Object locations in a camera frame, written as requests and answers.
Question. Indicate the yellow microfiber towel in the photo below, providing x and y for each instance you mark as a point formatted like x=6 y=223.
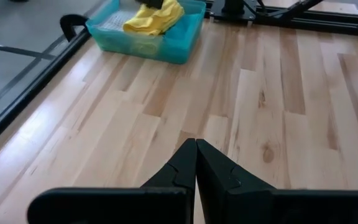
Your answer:
x=154 y=20

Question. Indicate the translucent green plastic bin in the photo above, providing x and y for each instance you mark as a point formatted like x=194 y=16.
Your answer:
x=166 y=51

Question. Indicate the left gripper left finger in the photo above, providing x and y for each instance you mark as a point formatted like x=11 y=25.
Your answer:
x=120 y=205

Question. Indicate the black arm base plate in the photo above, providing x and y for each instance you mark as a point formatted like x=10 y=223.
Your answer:
x=232 y=15

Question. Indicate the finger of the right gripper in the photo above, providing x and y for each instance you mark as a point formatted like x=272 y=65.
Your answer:
x=143 y=2
x=156 y=3

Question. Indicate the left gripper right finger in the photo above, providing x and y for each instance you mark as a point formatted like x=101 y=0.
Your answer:
x=275 y=208

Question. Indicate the black bracket stand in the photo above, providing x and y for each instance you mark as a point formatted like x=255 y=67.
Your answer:
x=70 y=23

